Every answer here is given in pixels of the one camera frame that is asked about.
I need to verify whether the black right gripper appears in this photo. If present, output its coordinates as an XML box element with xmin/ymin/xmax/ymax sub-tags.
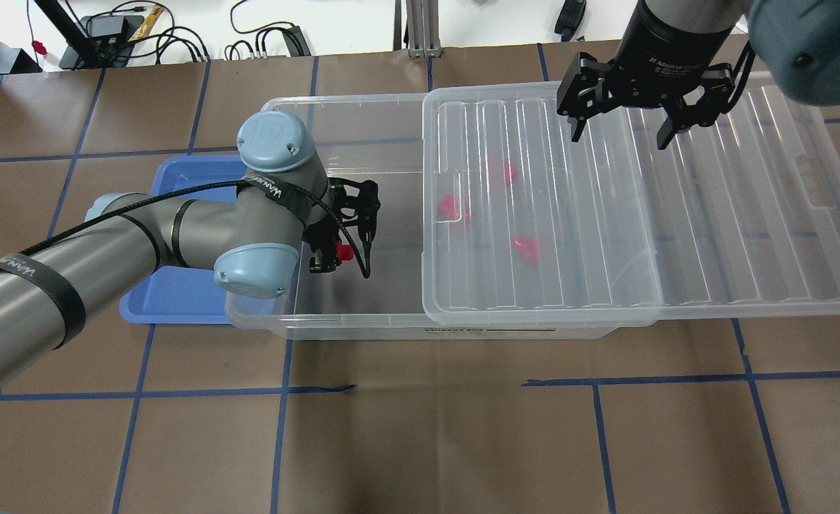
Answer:
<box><xmin>556</xmin><ymin>4</ymin><xmax>738</xmax><ymax>151</ymax></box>

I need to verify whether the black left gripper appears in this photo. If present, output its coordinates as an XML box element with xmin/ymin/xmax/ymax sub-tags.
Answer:
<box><xmin>303</xmin><ymin>178</ymin><xmax>381</xmax><ymax>274</ymax></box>

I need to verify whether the red block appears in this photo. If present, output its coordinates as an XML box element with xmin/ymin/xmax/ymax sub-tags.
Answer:
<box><xmin>335</xmin><ymin>241</ymin><xmax>355</xmax><ymax>261</ymax></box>
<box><xmin>437</xmin><ymin>194</ymin><xmax>471</xmax><ymax>223</ymax></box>
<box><xmin>486</xmin><ymin>161</ymin><xmax>517</xmax><ymax>188</ymax></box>
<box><xmin>511</xmin><ymin>236</ymin><xmax>541</xmax><ymax>266</ymax></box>

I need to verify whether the clear plastic box lid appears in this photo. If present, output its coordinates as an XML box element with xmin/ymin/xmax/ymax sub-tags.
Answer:
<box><xmin>422</xmin><ymin>72</ymin><xmax>840</xmax><ymax>328</ymax></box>

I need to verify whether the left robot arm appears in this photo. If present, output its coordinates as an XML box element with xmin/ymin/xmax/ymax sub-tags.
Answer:
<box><xmin>0</xmin><ymin>109</ymin><xmax>381</xmax><ymax>388</ymax></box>

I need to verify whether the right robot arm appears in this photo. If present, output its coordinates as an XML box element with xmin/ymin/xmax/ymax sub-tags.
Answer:
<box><xmin>555</xmin><ymin>1</ymin><xmax>840</xmax><ymax>150</ymax></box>

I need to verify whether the clear plastic storage box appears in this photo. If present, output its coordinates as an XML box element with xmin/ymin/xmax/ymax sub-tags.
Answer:
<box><xmin>225</xmin><ymin>93</ymin><xmax>660</xmax><ymax>341</ymax></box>

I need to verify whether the blue plastic tray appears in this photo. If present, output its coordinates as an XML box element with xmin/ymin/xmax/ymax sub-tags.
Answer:
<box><xmin>119</xmin><ymin>155</ymin><xmax>258</xmax><ymax>326</ymax></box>

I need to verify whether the aluminium frame post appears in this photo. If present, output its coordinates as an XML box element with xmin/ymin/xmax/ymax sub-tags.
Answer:
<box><xmin>393</xmin><ymin>1</ymin><xmax>442</xmax><ymax>59</ymax></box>

